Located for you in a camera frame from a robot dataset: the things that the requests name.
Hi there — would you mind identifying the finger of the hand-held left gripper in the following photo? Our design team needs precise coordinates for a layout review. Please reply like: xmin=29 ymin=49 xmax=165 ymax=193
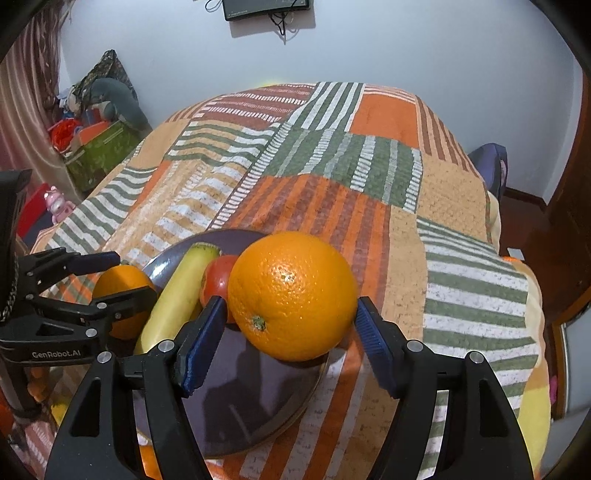
xmin=21 ymin=247 xmax=122 ymax=292
xmin=28 ymin=285 xmax=158 ymax=356

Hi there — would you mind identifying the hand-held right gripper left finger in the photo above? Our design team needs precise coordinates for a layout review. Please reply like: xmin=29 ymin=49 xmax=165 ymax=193
xmin=44 ymin=295 xmax=228 ymax=480

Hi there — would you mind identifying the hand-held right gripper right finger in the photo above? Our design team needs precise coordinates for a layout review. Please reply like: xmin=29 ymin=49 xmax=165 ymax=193
xmin=355 ymin=296 xmax=548 ymax=480

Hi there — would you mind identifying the small orange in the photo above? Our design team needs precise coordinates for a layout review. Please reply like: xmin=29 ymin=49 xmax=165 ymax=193
xmin=92 ymin=265 xmax=158 ymax=340

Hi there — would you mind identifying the yellow banana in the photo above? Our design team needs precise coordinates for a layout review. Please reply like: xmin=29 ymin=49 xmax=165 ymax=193
xmin=133 ymin=242 xmax=221 ymax=356

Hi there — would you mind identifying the red tomato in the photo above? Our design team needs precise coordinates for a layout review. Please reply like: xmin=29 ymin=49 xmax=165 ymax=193
xmin=199 ymin=255 xmax=241 ymax=311

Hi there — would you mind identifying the dark purple plate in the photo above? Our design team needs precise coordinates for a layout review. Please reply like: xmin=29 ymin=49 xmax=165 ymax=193
xmin=132 ymin=229 xmax=331 ymax=459

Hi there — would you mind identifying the large orange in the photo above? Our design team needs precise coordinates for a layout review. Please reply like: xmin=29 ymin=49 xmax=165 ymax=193
xmin=228 ymin=232 xmax=359 ymax=363

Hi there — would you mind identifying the pink toy figure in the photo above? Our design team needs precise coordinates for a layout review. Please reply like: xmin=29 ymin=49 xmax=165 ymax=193
xmin=43 ymin=185 xmax=75 ymax=224

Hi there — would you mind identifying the green storage box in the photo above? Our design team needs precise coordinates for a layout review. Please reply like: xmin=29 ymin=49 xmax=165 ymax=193
xmin=64 ymin=119 xmax=145 ymax=193

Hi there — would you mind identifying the striped patchwork blanket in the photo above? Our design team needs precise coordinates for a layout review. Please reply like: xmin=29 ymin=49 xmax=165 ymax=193
xmin=14 ymin=81 xmax=553 ymax=480

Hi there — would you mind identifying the grey stuffed toy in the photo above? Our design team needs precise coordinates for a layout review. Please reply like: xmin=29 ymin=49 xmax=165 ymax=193
xmin=88 ymin=78 xmax=151 ymax=131

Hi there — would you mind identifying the pink curtain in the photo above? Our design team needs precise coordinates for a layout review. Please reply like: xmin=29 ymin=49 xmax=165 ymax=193
xmin=0 ymin=14 xmax=75 ymax=204

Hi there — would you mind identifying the camouflage bag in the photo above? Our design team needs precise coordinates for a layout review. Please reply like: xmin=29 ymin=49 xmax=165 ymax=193
xmin=73 ymin=49 xmax=138 ymax=103

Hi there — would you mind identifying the purple bag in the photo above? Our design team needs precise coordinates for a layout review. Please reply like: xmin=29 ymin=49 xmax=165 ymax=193
xmin=467 ymin=143 xmax=509 ymax=200

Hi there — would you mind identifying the black hanging cable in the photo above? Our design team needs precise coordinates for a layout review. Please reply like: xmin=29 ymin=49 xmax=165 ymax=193
xmin=205 ymin=0 xmax=301 ymax=42

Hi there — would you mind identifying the black wall monitor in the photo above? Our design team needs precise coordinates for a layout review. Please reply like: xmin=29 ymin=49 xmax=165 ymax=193
xmin=222 ymin=0 xmax=313 ymax=22

